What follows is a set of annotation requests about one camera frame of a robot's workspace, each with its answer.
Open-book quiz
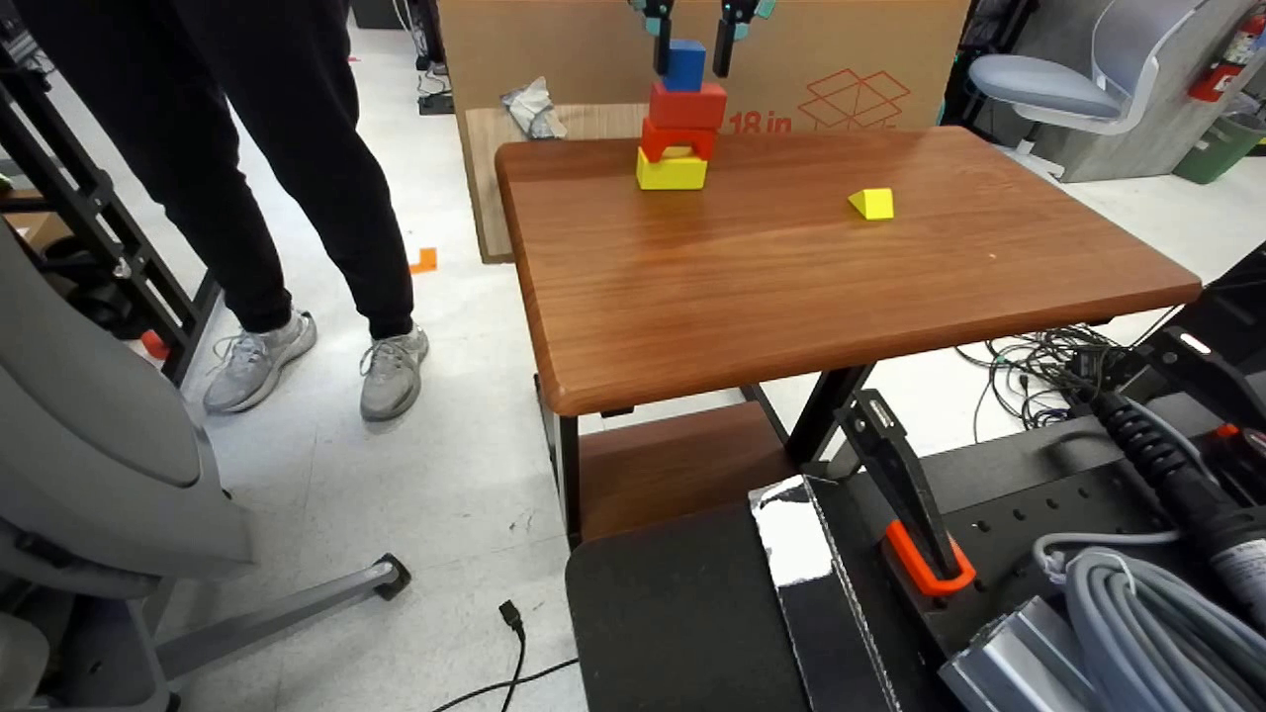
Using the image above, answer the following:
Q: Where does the blue cube block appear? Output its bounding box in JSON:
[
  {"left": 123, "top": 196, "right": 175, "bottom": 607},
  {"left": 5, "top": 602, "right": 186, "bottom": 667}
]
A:
[{"left": 657, "top": 37, "right": 712, "bottom": 93}]

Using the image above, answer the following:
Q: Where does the red rectangular block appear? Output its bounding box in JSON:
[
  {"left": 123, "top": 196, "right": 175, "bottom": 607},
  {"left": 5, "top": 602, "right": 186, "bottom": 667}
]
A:
[{"left": 645, "top": 75, "right": 732, "bottom": 133}]

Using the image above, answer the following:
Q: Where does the red arch block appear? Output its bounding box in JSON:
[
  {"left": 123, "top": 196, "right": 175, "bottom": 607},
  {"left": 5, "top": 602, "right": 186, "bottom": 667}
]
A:
[{"left": 638, "top": 113, "right": 721, "bottom": 166}]

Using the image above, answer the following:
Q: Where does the yellow notched block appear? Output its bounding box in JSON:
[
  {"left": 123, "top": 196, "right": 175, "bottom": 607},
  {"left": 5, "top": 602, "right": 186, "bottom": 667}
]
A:
[{"left": 632, "top": 143, "right": 712, "bottom": 196}]

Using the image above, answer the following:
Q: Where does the yellow wedge block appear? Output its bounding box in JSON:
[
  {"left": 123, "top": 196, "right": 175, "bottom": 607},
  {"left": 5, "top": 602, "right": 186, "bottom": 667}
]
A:
[{"left": 847, "top": 180, "right": 897, "bottom": 224}]

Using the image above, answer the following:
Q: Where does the silver metal block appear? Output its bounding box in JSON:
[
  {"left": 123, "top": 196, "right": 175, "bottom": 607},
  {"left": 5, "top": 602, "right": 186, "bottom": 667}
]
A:
[{"left": 934, "top": 593, "right": 1108, "bottom": 712}]

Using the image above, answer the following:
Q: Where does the large cardboard box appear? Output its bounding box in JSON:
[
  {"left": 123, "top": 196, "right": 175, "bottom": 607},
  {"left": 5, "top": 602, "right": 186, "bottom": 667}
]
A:
[{"left": 434, "top": 0, "right": 975, "bottom": 138}]

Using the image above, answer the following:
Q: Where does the crumpled white paper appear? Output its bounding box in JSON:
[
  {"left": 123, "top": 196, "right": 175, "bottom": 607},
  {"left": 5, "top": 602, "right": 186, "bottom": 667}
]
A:
[{"left": 498, "top": 75, "right": 575, "bottom": 147}]

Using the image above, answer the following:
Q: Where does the light blue office chair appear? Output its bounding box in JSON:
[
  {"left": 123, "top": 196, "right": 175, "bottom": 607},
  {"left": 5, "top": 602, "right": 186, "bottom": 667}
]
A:
[{"left": 967, "top": 0, "right": 1266, "bottom": 187}]

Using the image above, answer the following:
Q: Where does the black table leg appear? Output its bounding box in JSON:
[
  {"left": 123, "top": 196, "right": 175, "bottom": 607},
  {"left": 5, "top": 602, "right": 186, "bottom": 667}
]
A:
[
  {"left": 557, "top": 411, "right": 584, "bottom": 551},
  {"left": 785, "top": 364, "right": 878, "bottom": 469}
]

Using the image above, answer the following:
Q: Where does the person in dark trousers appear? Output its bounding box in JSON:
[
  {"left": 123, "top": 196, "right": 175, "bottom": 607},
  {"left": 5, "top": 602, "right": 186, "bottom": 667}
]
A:
[{"left": 8, "top": 0, "right": 421, "bottom": 344}]

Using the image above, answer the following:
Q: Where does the grey sneaker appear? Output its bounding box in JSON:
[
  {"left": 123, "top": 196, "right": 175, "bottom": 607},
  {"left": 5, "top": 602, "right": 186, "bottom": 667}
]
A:
[
  {"left": 355, "top": 323, "right": 434, "bottom": 428},
  {"left": 198, "top": 307, "right": 320, "bottom": 418}
]

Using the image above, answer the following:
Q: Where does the brown panel under table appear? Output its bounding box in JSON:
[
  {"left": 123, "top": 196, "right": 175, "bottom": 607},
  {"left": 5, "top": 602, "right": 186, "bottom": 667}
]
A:
[{"left": 575, "top": 398, "right": 797, "bottom": 544}]

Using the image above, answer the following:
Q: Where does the red fire extinguisher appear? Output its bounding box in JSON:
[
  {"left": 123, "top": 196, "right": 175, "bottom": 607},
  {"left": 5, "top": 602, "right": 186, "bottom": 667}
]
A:
[{"left": 1186, "top": 8, "right": 1259, "bottom": 105}]

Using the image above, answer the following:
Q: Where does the green bin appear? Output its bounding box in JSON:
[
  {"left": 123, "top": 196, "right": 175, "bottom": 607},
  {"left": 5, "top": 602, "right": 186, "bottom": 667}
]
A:
[{"left": 1171, "top": 113, "right": 1266, "bottom": 187}]

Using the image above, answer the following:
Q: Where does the black metal rack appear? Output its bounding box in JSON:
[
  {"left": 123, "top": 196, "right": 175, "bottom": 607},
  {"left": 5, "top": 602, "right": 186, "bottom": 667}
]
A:
[{"left": 0, "top": 22, "right": 226, "bottom": 390}]

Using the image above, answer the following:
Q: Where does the black mounting platform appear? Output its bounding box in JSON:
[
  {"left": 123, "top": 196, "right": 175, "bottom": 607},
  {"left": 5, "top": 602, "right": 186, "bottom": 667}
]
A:
[{"left": 562, "top": 498, "right": 812, "bottom": 712}]

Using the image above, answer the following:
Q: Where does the grey office chair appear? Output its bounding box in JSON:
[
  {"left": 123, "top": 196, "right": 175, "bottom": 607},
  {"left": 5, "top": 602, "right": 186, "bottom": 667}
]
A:
[{"left": 0, "top": 221, "right": 417, "bottom": 712}]

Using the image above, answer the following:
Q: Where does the tangle of floor cables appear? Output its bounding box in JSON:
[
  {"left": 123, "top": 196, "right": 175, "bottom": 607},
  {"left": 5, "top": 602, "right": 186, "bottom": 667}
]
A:
[{"left": 953, "top": 320, "right": 1124, "bottom": 447}]

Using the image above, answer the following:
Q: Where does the black clamp with orange handle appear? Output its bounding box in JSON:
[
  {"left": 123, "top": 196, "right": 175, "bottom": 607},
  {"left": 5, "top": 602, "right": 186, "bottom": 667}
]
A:
[{"left": 836, "top": 389, "right": 986, "bottom": 606}]

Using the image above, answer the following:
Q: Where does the black corrugated hose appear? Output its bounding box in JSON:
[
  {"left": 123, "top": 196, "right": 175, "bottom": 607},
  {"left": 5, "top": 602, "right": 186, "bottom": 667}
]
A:
[{"left": 1070, "top": 382, "right": 1266, "bottom": 602}]

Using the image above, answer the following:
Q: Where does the black floor cable with plug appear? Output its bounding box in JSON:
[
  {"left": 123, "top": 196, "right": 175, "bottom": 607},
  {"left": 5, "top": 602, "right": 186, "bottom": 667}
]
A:
[{"left": 431, "top": 597, "right": 583, "bottom": 712}]

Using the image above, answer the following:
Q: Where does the grey cable bundle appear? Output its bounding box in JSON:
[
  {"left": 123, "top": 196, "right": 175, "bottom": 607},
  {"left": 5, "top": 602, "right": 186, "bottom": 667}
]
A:
[{"left": 1029, "top": 527, "right": 1266, "bottom": 712}]

